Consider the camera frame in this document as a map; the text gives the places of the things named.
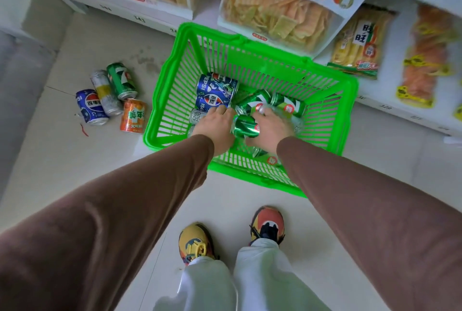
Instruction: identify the person's left hand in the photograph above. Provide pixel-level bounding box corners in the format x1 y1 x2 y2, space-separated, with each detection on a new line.
191 104 237 157

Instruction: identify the person's right hand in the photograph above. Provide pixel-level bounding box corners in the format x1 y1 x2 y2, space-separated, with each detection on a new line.
245 106 296 156

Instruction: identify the pile of cans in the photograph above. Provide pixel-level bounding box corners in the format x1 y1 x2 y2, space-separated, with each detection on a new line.
187 72 308 167

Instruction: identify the green plastic basket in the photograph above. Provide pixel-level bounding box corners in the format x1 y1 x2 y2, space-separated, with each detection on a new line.
143 22 359 198

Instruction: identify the orange can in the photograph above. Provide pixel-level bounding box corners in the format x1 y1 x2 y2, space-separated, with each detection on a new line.
119 98 148 134

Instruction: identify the silver yellow can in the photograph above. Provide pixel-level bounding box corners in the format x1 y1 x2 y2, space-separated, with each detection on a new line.
90 70 124 117

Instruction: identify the Pepsi can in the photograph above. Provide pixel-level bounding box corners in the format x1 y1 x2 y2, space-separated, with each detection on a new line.
76 89 109 127

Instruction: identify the person's left forearm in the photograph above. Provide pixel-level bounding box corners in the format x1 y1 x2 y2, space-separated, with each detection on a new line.
0 134 216 311

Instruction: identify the person's right forearm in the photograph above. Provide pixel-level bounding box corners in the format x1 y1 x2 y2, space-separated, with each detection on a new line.
277 136 462 311

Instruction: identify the person's right leg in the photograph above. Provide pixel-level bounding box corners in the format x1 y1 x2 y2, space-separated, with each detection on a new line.
232 238 331 311

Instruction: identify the person's leg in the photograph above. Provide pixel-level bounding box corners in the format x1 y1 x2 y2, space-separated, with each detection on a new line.
153 256 238 311
232 238 331 311

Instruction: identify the person's left leg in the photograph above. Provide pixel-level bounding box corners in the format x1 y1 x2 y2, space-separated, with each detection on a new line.
153 256 238 311

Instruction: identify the red right shoe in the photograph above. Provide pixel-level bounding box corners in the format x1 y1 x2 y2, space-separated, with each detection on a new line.
249 206 286 246

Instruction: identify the yellow left shoe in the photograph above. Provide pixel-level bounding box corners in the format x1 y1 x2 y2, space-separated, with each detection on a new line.
179 223 217 266

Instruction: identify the yellow rice cracker packet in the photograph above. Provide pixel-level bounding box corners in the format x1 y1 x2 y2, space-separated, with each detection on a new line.
327 3 397 79

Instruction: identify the orange snack packet yellow label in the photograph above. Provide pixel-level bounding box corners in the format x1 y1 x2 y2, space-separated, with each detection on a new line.
396 3 458 108

